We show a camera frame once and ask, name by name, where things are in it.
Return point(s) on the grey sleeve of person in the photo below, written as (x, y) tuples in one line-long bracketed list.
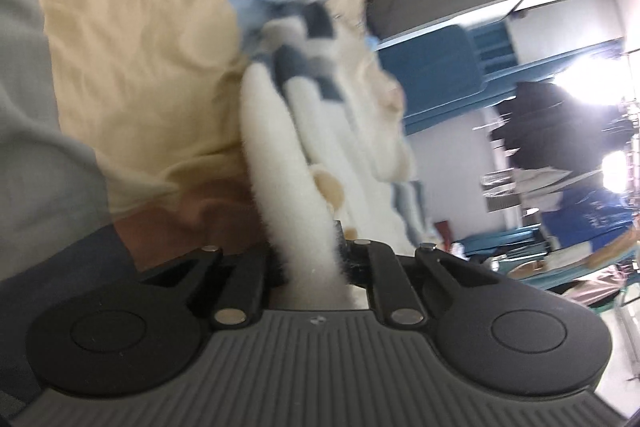
[(57, 240)]

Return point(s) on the pastel patchwork quilt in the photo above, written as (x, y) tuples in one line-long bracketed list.
[(153, 86)]

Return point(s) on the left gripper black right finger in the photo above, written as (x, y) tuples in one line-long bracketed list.
[(375, 267)]

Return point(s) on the blue curtain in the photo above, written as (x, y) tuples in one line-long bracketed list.
[(501, 84)]

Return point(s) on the black hanging garment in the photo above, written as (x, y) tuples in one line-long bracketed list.
[(547, 127)]

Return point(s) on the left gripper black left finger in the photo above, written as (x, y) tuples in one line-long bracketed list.
[(247, 289)]

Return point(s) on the cream and blue fluffy sweater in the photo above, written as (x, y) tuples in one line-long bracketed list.
[(326, 150)]

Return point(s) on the blue white hanging jersey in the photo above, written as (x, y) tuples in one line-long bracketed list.
[(582, 215)]

